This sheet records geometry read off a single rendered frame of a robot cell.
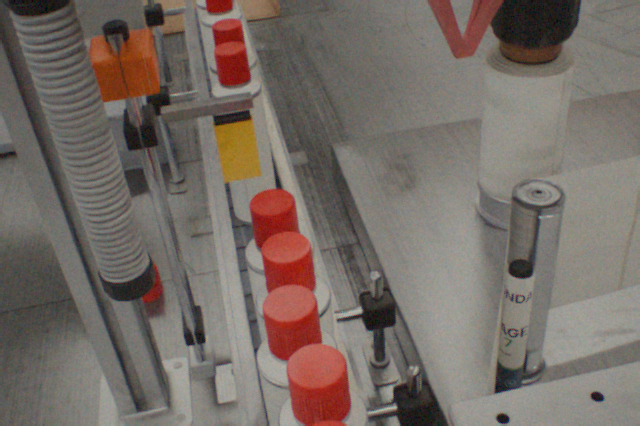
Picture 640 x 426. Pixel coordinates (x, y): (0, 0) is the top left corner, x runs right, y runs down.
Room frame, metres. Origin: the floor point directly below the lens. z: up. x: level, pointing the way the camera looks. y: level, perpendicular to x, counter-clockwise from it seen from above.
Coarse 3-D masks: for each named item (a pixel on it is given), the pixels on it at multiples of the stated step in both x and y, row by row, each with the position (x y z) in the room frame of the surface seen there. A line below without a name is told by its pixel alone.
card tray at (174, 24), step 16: (144, 0) 1.45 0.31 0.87; (160, 0) 1.54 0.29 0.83; (176, 0) 1.53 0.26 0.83; (240, 0) 1.49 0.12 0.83; (256, 0) 1.48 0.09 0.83; (272, 0) 1.46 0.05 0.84; (176, 16) 1.44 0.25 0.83; (256, 16) 1.40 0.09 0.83; (272, 16) 1.39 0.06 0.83; (176, 32) 1.36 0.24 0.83
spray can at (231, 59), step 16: (224, 48) 0.69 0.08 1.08; (240, 48) 0.68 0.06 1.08; (224, 64) 0.67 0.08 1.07; (240, 64) 0.68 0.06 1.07; (224, 80) 0.67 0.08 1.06; (240, 80) 0.67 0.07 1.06; (256, 80) 0.69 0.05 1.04; (256, 96) 0.67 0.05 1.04; (256, 112) 0.67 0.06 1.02; (256, 128) 0.67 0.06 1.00; (272, 176) 0.68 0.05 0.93; (240, 192) 0.67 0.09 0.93; (256, 192) 0.66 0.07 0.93; (240, 208) 0.67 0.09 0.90
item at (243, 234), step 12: (204, 48) 1.16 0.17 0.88; (204, 60) 1.12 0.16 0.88; (276, 180) 0.75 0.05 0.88; (228, 192) 0.73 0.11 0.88; (228, 204) 0.71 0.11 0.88; (240, 228) 0.66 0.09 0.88; (252, 228) 0.66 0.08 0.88; (240, 240) 0.64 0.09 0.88; (240, 252) 0.62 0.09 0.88; (240, 264) 0.60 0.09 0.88; (240, 276) 0.58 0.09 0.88; (252, 300) 0.54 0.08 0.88; (252, 312) 0.52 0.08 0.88; (252, 324) 0.51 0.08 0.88; (252, 336) 0.49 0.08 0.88; (264, 408) 0.41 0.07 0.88
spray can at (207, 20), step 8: (208, 0) 0.87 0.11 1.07; (216, 0) 0.87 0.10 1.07; (224, 0) 0.87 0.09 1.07; (208, 8) 0.88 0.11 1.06; (216, 8) 0.87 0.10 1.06; (224, 8) 0.87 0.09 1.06; (232, 8) 0.89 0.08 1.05; (208, 16) 0.88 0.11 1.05; (216, 16) 0.87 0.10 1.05; (224, 16) 0.87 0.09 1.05; (232, 16) 0.87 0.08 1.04; (240, 16) 0.88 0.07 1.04; (208, 24) 0.87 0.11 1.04; (208, 32) 0.87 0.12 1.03; (208, 40) 0.87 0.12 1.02; (208, 48) 0.87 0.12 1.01; (208, 56) 0.88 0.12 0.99
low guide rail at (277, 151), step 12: (264, 96) 0.90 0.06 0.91; (276, 132) 0.81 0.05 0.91; (276, 144) 0.78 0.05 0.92; (276, 156) 0.75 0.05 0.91; (276, 168) 0.74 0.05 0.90; (288, 168) 0.72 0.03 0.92; (288, 180) 0.70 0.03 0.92; (300, 216) 0.63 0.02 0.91; (300, 228) 0.61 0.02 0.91; (336, 324) 0.46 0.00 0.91; (336, 336) 0.45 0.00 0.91; (348, 360) 0.42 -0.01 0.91; (348, 372) 0.41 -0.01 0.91
